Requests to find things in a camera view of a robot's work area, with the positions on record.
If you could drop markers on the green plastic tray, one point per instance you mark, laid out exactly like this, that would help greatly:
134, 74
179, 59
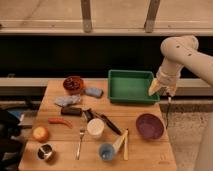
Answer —
129, 86

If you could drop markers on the dark brown block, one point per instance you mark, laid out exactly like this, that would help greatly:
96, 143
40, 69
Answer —
71, 111

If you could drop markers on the blue plastic cup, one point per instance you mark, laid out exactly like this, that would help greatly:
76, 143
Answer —
106, 152

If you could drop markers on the blue sponge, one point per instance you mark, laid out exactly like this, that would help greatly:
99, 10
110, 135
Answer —
94, 92

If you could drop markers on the red chili pepper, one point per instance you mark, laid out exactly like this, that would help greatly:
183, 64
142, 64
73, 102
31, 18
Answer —
59, 121

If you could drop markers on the white plastic cup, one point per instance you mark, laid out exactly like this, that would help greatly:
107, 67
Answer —
95, 128

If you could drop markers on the red yellow apple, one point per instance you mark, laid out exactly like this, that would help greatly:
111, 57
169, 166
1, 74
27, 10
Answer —
41, 134

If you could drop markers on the crumpled blue cloth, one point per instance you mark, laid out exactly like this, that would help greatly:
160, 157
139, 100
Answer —
67, 100

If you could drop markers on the black bag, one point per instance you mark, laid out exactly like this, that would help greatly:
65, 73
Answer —
9, 148

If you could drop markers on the small metal cup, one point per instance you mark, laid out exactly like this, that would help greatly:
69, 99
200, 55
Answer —
45, 152

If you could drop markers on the silver fork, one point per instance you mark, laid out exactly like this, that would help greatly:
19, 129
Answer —
81, 135

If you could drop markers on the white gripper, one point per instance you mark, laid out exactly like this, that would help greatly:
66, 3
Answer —
167, 79

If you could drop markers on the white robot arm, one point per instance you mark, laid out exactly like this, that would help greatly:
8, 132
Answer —
181, 52

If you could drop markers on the black handled knife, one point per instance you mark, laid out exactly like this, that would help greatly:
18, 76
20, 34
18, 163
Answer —
109, 123

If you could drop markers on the red bowl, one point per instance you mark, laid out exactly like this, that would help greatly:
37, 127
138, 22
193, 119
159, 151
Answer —
73, 85

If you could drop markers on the purple bowl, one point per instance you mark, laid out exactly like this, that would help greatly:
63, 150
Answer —
149, 126

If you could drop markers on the black clip tool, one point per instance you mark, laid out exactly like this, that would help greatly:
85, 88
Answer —
88, 114

